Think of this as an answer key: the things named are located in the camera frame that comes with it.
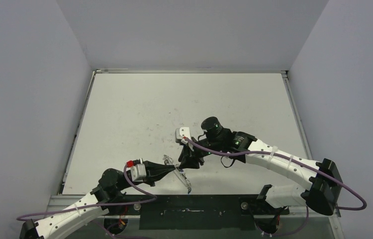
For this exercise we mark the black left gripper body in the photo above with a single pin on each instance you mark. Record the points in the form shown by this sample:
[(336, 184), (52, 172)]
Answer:
[(150, 179)]

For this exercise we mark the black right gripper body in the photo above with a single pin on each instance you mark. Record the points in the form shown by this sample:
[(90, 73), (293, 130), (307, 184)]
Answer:
[(192, 155)]

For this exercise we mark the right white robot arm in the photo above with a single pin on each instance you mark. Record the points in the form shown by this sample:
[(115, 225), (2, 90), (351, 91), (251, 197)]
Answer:
[(317, 185)]

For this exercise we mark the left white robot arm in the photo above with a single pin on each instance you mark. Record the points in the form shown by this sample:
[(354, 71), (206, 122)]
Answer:
[(116, 189)]

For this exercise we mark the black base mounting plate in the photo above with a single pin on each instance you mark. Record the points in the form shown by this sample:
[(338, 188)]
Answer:
[(199, 212)]

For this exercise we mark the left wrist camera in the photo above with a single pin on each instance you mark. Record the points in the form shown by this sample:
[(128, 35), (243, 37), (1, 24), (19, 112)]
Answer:
[(137, 170)]

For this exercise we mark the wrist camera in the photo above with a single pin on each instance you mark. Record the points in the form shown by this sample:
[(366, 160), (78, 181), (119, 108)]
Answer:
[(182, 134), (137, 170)]

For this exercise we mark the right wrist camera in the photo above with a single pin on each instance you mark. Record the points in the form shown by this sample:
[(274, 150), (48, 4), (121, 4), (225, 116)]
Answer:
[(182, 134)]

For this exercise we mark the aluminium table frame rail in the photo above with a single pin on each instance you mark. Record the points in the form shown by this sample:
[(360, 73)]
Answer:
[(297, 117)]

